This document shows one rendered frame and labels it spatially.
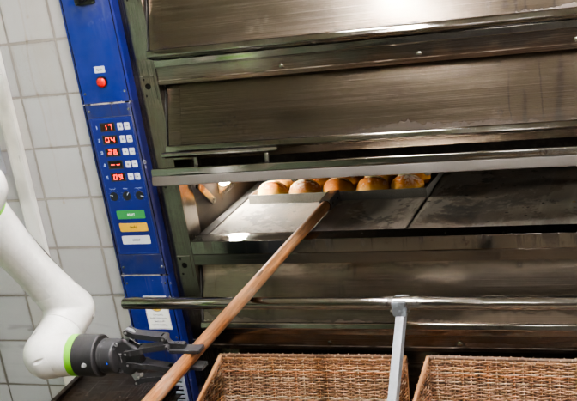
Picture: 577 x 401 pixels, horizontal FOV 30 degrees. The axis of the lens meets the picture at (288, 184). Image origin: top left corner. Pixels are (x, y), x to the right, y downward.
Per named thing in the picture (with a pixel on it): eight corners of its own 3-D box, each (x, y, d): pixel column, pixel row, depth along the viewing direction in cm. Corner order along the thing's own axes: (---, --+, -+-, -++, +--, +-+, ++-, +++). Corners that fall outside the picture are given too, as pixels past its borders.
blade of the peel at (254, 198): (427, 197, 304) (426, 187, 303) (249, 204, 325) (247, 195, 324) (452, 158, 336) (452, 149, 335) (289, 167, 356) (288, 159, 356)
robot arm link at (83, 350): (73, 385, 232) (63, 347, 229) (100, 360, 242) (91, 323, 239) (97, 386, 229) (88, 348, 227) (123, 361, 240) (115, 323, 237)
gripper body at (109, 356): (108, 330, 235) (146, 330, 232) (116, 364, 237) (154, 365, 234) (92, 345, 228) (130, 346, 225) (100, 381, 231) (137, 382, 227)
